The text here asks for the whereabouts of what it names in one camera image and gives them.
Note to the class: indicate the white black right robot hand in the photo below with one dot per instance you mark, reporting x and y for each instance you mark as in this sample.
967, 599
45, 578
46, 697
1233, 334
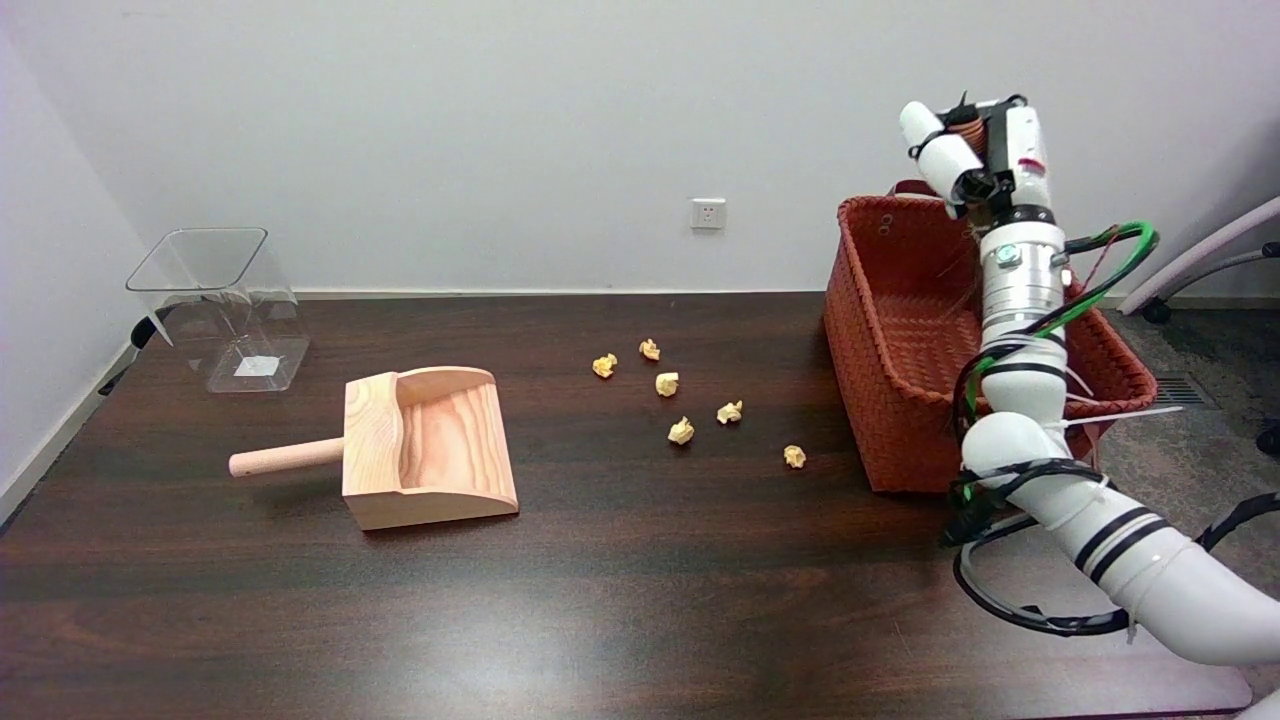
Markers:
1025, 160

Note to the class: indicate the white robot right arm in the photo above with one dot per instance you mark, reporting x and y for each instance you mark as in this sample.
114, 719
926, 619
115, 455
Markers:
1020, 300

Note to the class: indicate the office chair with pale armrest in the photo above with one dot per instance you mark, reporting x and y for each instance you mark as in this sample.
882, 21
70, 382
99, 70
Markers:
1200, 255

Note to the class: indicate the red woven basket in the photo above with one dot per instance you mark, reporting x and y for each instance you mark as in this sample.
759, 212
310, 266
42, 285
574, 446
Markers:
900, 400

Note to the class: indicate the grey floor vent grille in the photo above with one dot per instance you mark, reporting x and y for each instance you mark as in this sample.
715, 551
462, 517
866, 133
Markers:
1182, 392

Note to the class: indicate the wooden dustpan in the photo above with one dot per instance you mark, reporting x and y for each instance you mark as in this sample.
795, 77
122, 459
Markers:
440, 450

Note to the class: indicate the clear plastic container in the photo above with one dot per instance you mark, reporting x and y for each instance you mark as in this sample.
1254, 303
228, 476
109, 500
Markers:
225, 300

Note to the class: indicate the white wall socket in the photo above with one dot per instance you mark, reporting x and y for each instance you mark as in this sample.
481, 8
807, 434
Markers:
708, 213

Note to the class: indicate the black angled bracket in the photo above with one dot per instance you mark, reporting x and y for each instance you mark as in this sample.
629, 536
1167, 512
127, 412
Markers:
135, 345

